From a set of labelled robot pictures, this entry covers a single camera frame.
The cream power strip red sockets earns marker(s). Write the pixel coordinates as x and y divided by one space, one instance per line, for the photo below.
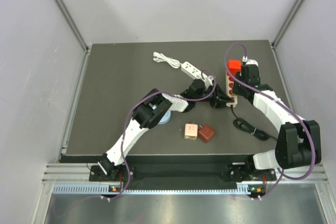
229 91

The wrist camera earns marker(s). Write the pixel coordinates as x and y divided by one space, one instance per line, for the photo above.
248 61
208 80

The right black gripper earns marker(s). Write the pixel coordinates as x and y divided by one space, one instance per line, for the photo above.
235 91

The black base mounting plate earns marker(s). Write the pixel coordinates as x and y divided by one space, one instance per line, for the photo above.
138 172

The pink cube plug adapter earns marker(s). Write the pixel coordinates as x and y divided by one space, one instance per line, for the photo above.
191 131

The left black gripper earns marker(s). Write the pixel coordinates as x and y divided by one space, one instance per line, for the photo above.
223 98

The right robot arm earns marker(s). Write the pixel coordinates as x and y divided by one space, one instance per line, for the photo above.
298 142

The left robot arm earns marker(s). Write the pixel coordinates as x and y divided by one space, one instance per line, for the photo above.
148 112

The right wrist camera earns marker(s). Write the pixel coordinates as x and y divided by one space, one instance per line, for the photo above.
248 61

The red cube plug adapter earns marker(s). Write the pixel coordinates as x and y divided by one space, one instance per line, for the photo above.
234 66

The brown cube plug adapter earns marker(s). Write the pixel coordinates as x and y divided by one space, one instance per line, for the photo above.
206 133

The slotted cable duct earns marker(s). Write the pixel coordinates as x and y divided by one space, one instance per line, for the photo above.
107 189

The white power strip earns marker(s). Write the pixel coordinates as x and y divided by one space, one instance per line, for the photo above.
192 71

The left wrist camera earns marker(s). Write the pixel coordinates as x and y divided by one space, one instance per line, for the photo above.
208 80

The round light blue socket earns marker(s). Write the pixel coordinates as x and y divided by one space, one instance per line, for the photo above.
166 117

